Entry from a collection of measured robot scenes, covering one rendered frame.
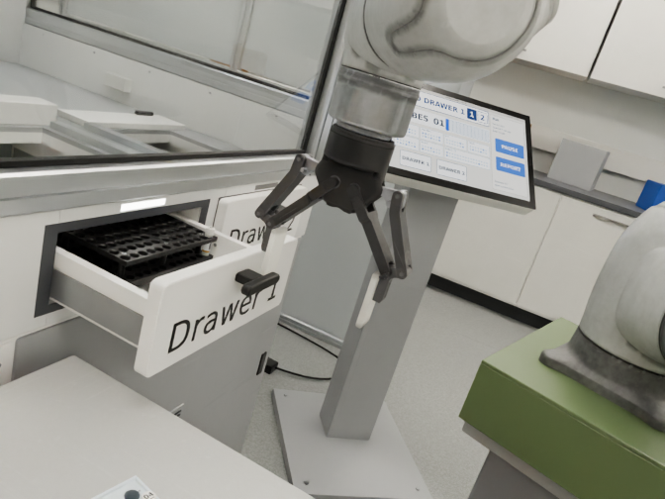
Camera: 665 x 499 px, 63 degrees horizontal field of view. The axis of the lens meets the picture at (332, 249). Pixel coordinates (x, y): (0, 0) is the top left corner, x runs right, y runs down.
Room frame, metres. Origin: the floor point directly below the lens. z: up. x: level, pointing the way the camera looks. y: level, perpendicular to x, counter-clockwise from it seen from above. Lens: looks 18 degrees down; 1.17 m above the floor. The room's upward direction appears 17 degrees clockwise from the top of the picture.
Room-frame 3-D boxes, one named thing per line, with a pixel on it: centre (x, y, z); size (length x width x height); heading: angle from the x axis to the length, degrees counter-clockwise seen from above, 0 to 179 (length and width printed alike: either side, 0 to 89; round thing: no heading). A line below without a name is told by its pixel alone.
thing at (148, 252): (0.65, 0.20, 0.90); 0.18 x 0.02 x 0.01; 161
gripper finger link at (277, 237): (0.64, 0.07, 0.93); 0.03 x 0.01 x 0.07; 161
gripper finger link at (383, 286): (0.59, -0.08, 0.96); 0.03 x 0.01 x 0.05; 71
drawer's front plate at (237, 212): (0.96, 0.14, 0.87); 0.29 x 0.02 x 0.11; 161
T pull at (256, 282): (0.61, 0.08, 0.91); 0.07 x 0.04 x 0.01; 161
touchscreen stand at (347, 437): (1.57, -0.23, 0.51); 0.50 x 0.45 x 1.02; 19
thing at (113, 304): (0.69, 0.30, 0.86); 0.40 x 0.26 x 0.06; 71
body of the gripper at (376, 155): (0.61, 0.00, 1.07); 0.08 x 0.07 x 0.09; 71
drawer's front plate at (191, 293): (0.62, 0.11, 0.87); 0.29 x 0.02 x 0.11; 161
